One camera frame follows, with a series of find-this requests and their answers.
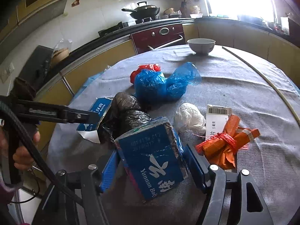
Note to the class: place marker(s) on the orange wrapper bundle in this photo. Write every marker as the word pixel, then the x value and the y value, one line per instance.
pixel 235 136

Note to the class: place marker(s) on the black plastic bag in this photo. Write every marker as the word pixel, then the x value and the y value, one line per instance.
pixel 124 114

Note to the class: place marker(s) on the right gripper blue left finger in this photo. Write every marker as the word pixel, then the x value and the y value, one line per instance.
pixel 109 170

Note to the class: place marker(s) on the black wok with lid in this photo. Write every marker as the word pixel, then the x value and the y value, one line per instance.
pixel 143 11

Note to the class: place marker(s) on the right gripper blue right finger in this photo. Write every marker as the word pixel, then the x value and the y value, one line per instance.
pixel 198 167

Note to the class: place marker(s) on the grey table cloth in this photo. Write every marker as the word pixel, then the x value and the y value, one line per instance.
pixel 272 158

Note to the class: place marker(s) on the clay pot on counter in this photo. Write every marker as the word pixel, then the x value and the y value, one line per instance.
pixel 58 56

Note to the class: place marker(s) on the white brown box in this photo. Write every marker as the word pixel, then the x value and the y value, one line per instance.
pixel 216 119

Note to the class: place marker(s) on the blue Yunnan Baiyao box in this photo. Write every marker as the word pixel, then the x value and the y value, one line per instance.
pixel 152 155

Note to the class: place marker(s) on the white paper ball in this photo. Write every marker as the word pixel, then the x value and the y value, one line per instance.
pixel 188 118

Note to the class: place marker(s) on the person's left hand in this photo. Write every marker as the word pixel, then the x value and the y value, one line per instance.
pixel 22 158

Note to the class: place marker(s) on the blue white small box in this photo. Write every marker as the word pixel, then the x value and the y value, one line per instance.
pixel 99 109

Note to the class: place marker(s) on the dark red oven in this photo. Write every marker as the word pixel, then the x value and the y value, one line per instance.
pixel 158 37

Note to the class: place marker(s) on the blue plastic bag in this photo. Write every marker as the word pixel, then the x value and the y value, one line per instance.
pixel 152 87

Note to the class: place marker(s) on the yellow lower cabinets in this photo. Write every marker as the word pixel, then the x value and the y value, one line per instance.
pixel 226 81

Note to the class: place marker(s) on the white ceramic bowl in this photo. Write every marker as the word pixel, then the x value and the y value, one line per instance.
pixel 201 45

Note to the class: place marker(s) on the long thin white stick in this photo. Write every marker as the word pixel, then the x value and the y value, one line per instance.
pixel 284 99

